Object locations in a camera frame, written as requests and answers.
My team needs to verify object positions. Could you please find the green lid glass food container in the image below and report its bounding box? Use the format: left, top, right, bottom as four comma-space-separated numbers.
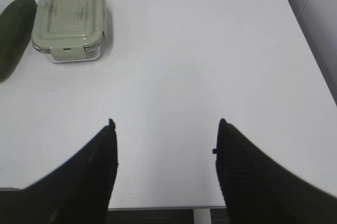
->
31, 0, 107, 63

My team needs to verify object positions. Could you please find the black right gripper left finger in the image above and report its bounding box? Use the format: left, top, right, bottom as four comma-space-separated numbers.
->
1, 120, 118, 223

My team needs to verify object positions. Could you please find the green cucumber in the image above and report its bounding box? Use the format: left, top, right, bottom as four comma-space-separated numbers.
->
1, 0, 37, 82

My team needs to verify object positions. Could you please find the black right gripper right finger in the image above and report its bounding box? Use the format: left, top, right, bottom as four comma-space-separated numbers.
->
213, 119, 336, 223

